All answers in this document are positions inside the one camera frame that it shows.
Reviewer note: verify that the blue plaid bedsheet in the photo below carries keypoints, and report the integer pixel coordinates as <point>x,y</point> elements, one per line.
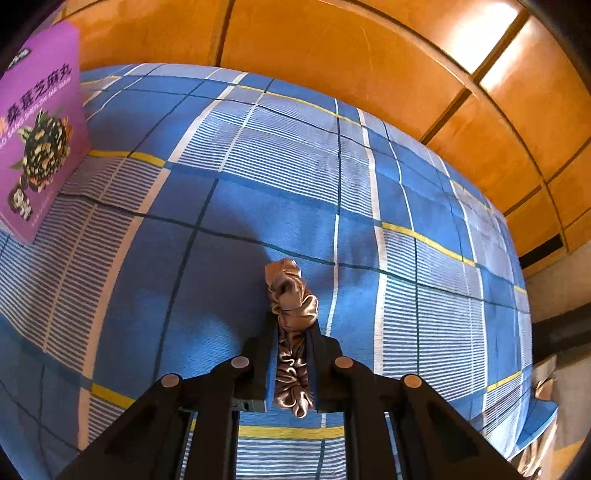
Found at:
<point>151,258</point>

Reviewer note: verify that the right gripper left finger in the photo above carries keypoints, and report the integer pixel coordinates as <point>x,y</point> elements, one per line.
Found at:
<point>186,428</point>

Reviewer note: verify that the brown satin scrunchie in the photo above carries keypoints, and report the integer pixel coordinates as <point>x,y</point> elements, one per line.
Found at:
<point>296,310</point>

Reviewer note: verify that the purple snack carton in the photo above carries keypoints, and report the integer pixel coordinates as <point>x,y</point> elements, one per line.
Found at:
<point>44,133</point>

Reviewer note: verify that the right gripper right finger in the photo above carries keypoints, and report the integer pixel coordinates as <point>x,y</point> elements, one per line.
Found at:
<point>396,428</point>

